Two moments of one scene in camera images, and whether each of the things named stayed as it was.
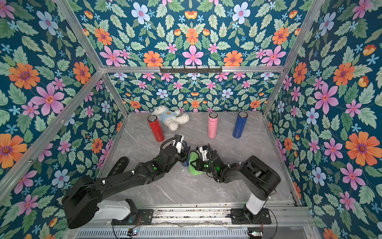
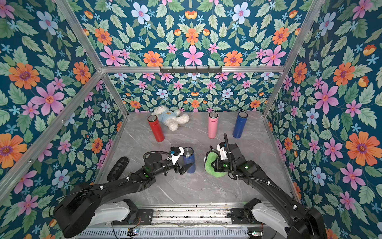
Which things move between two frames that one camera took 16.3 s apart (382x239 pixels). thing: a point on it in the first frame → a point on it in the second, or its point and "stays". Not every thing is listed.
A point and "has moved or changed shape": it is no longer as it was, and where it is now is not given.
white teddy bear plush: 172,118 stays
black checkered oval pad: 120,166 stays
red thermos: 156,127 stays
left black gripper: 183,156 → 182,169
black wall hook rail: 191,69 stays
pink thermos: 213,122 stays
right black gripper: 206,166 → 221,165
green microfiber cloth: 194,156 has moved or changed shape
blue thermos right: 239,124 stays
